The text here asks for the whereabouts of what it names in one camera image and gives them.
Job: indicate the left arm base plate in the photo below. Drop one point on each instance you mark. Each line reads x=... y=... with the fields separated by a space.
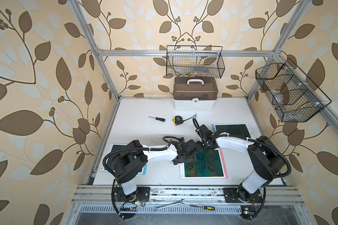
x=142 y=194

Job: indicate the wire basket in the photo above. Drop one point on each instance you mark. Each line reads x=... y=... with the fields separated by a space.
x=293 y=94
x=195 y=61

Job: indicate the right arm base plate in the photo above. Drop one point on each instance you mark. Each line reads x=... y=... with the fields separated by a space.
x=232 y=195

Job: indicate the silver wrench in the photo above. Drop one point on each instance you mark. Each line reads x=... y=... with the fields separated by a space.
x=181 y=202

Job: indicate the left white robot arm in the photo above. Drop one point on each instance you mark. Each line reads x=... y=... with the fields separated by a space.
x=125 y=163

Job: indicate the small black screwdriver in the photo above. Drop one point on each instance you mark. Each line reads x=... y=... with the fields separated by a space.
x=158 y=118

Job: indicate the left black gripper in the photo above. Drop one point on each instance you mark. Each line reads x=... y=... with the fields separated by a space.
x=192 y=158

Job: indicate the pink writing tablet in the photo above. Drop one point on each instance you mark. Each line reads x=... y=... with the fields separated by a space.
x=209 y=165

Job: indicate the brown white toolbox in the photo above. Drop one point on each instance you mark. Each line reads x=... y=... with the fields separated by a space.
x=195 y=93

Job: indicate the yellow black screwdriver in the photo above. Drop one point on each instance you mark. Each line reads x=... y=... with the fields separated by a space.
x=203 y=207

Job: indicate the aluminium front rail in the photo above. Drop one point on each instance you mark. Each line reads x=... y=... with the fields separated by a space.
x=208 y=195

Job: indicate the black yellow tape measure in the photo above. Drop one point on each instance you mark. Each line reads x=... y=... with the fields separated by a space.
x=178 y=120

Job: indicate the back wire basket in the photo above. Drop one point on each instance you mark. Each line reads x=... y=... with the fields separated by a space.
x=195 y=61

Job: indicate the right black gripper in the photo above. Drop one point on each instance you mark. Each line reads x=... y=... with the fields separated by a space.
x=198 y=145

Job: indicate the right wire basket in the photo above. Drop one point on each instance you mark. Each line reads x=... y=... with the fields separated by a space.
x=293 y=94

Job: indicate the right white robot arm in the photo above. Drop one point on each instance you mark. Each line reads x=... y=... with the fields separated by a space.
x=268 y=162

